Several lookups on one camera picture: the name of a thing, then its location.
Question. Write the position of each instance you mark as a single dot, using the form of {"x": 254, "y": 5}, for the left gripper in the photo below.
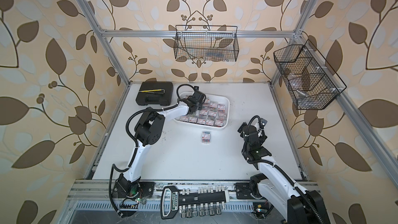
{"x": 200, "y": 105}

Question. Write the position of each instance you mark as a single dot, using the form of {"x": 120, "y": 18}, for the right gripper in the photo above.
{"x": 241, "y": 129}

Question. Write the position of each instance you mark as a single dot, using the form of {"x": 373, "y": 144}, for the white plastic tray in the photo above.
{"x": 213, "y": 115}

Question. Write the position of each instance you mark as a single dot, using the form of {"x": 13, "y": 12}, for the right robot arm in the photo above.
{"x": 296, "y": 204}

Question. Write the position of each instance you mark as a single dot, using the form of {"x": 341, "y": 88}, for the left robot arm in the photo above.
{"x": 145, "y": 128}

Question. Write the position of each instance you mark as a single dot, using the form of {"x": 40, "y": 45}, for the black tool case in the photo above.
{"x": 144, "y": 99}

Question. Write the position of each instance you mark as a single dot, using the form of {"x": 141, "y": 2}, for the socket set holder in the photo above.
{"x": 202, "y": 202}

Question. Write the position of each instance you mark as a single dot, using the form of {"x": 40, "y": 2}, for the yellow handled hex key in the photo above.
{"x": 155, "y": 91}

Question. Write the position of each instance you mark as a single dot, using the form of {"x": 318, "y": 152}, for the back wire basket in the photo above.
{"x": 206, "y": 43}

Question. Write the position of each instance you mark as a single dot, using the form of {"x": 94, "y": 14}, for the wire basket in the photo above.
{"x": 311, "y": 80}
{"x": 206, "y": 43}

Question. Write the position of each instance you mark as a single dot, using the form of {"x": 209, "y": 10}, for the right wire basket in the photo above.
{"x": 311, "y": 80}

